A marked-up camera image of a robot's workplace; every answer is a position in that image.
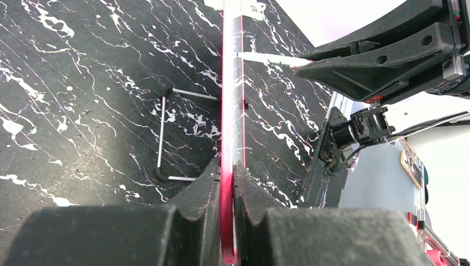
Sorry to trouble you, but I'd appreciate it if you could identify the white printed plastic package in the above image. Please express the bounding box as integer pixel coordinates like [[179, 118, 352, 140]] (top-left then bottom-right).
[[203, 0, 267, 21]]

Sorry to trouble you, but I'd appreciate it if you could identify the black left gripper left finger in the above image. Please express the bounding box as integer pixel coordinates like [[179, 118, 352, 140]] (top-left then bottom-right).
[[3, 158, 221, 265]]

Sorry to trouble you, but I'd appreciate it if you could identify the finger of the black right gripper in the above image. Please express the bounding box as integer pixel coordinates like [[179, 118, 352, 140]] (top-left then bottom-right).
[[299, 0, 446, 61], [295, 22, 463, 104]]

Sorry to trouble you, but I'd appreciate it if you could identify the metal whiteboard stand wire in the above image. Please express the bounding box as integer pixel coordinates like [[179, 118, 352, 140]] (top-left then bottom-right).
[[153, 87, 221, 183]]

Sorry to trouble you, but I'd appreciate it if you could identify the green white marker pen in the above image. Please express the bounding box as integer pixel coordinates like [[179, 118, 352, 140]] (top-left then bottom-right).
[[237, 52, 313, 68]]

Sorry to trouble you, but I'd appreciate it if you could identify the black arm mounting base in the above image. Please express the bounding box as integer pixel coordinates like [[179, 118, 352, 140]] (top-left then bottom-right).
[[299, 107, 354, 208]]

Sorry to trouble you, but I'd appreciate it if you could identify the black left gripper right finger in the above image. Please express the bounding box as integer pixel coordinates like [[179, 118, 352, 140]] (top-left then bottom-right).
[[233, 162, 433, 265]]

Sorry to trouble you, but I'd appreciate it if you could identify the pink framed whiteboard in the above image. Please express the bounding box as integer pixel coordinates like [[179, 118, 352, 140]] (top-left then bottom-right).
[[220, 1, 245, 264]]

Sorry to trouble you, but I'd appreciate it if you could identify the aluminium frame rail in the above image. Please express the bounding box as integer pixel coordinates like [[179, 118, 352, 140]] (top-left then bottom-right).
[[405, 211, 469, 266]]

